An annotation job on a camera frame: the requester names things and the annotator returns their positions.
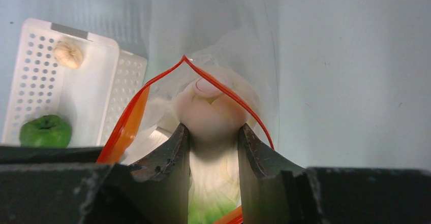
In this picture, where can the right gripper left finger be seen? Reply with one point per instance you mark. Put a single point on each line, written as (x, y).
(68, 186)

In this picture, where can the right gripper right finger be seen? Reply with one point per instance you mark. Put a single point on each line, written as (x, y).
(275, 190)

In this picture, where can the green pepper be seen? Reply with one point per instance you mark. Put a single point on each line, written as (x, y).
(48, 131)

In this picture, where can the white perforated plastic basket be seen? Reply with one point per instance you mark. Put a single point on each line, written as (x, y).
(91, 98)

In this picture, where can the green bok choy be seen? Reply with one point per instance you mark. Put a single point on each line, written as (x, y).
(213, 120)

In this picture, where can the small beige mushroom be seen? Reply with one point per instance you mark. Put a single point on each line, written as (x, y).
(68, 55)

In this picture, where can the clear zip top bag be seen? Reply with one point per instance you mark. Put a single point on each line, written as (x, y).
(236, 64)

